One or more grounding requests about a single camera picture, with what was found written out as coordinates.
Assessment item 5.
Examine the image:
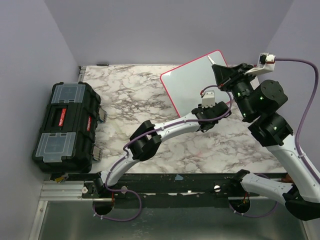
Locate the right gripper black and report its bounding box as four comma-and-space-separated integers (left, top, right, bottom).
212, 62, 256, 120

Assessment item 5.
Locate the whiteboard marker white barrel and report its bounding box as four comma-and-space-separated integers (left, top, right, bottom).
207, 55, 216, 65

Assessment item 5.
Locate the whiteboard with pink frame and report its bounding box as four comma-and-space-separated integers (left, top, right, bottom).
160, 49, 227, 117

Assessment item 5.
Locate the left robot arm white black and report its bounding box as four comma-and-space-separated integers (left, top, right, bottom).
91, 101, 232, 198

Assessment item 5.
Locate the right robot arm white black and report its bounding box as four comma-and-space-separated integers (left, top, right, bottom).
212, 63, 320, 221

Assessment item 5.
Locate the black toolbox with clear lids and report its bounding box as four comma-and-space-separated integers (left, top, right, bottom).
32, 81, 107, 174

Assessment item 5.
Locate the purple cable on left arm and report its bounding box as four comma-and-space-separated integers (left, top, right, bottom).
93, 86, 235, 222

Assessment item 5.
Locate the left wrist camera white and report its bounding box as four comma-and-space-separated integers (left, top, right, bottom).
201, 90, 216, 109

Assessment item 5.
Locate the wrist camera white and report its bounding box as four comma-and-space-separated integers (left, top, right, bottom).
245, 52, 276, 76
201, 90, 216, 109

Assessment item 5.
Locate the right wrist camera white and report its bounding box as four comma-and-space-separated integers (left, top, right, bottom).
245, 52, 276, 76

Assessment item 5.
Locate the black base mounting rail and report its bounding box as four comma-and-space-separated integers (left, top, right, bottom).
82, 173, 248, 209

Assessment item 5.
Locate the small black object at wall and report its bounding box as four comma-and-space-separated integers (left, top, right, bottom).
96, 63, 109, 66

